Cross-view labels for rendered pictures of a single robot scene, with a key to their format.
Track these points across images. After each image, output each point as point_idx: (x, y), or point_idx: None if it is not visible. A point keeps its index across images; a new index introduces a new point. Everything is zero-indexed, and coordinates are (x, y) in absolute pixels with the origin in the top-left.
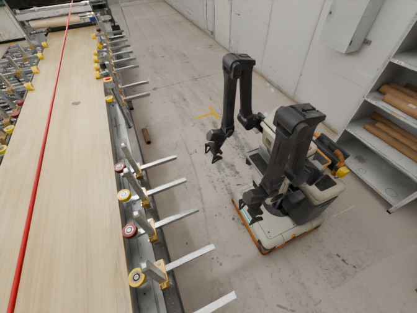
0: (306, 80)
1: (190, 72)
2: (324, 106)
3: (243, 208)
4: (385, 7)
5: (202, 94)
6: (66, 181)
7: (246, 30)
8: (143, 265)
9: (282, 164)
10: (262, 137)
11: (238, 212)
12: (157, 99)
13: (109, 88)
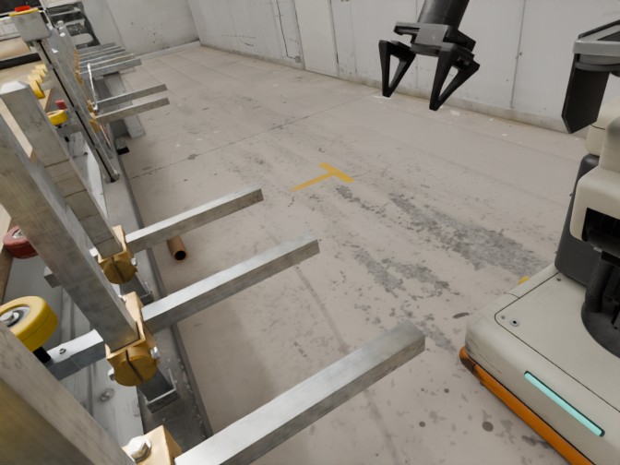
0: (536, 60)
1: (267, 120)
2: (604, 101)
3: (530, 369)
4: None
5: (300, 147)
6: None
7: (367, 21)
8: None
9: None
10: (474, 196)
11: (504, 397)
12: (198, 172)
13: (30, 38)
